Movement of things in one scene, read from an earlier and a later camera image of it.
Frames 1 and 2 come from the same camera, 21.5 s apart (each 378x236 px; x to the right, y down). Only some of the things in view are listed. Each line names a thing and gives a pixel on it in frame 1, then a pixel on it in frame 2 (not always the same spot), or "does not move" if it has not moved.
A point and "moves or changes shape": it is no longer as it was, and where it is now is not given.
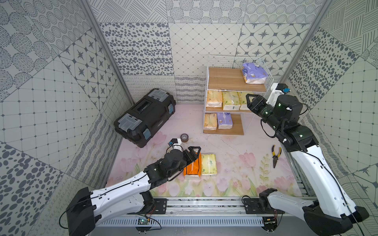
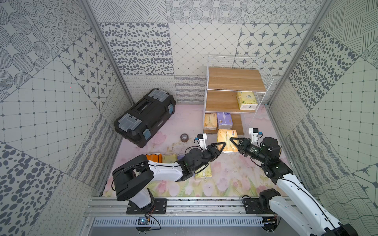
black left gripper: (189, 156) → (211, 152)
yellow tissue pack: (231, 101) → (206, 172)
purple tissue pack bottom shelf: (224, 120) does not move
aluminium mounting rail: (204, 212) does not move
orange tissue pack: (195, 168) moves or changes shape
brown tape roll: (184, 137) does not move
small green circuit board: (142, 221) does not move
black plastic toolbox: (145, 118) does not move
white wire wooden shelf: (229, 80) does not move
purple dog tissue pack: (253, 73) moves or changes shape
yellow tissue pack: (214, 99) → (224, 135)
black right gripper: (258, 102) → (244, 143)
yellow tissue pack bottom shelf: (210, 121) does not move
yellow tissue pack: (242, 97) does not move
